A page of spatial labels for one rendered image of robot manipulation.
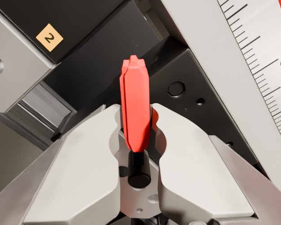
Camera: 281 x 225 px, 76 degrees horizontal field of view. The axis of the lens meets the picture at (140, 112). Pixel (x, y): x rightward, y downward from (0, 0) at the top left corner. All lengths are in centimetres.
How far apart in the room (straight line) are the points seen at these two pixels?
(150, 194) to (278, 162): 14
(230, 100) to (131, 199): 15
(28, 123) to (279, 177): 53
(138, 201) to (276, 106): 17
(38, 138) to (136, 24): 47
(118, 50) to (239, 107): 56
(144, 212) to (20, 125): 43
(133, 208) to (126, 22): 57
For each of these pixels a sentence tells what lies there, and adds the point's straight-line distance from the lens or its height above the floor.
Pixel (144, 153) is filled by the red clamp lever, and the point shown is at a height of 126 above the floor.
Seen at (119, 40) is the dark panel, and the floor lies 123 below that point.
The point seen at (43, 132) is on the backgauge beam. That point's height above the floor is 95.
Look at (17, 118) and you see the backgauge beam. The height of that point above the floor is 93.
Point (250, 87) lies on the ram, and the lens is 18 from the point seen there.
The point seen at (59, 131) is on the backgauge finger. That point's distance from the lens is 48.
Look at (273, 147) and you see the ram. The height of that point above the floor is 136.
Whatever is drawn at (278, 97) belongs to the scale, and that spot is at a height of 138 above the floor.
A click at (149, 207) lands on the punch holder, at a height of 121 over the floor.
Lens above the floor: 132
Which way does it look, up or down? 16 degrees down
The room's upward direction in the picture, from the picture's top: 55 degrees clockwise
